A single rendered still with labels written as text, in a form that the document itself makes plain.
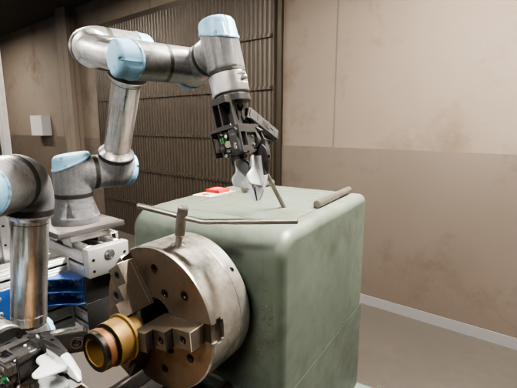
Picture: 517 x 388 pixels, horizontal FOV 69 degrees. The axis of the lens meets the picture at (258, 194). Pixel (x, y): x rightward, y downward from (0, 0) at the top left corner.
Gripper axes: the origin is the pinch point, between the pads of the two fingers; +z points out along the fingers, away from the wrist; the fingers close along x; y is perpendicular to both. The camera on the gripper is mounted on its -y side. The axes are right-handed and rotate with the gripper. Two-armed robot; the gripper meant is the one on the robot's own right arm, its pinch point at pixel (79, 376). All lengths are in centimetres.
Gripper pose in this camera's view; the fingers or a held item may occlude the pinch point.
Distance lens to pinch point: 74.6
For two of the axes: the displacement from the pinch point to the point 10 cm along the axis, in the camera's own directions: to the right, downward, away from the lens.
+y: -5.3, 1.5, -8.3
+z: 8.5, 1.0, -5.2
